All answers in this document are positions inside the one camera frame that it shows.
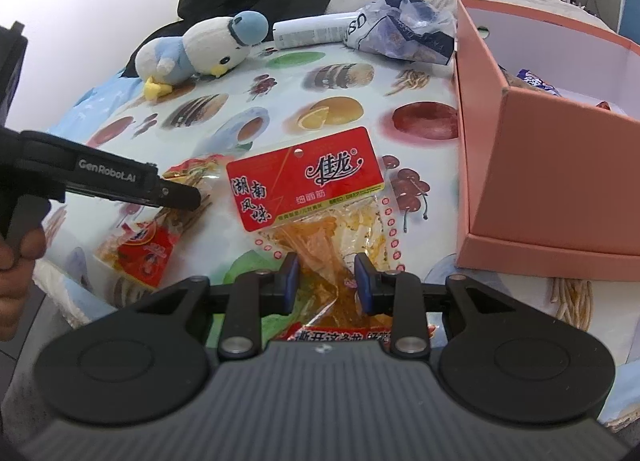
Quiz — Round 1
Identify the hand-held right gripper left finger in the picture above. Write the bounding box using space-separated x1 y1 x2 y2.
132 252 301 359

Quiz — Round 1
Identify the blue white plush bird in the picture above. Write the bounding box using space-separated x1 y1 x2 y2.
135 10 269 101

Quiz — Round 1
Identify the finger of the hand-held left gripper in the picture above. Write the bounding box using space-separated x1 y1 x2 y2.
157 180 202 210

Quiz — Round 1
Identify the blue covered chair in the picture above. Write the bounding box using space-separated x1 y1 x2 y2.
617 6 640 38

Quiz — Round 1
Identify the large red label snack packet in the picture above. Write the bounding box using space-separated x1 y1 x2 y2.
226 126 438 342

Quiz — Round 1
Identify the pink box lid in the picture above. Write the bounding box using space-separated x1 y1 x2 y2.
456 237 640 278

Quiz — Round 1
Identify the blue white snack packet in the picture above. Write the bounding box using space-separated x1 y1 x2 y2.
517 68 563 97

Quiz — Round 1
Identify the yellow red snack packet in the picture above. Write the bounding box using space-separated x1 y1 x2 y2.
95 154 226 290

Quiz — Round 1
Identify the person's left hand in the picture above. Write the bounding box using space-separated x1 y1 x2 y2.
0 227 49 343

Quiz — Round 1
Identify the white tube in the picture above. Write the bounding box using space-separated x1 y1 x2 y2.
272 12 371 49

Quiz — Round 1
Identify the clear blue print plastic bag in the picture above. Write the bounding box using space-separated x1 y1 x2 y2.
342 0 458 66

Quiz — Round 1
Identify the pink cardboard box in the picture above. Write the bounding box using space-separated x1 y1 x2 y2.
452 0 640 259

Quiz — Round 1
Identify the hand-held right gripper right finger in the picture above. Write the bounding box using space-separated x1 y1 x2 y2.
354 252 516 358

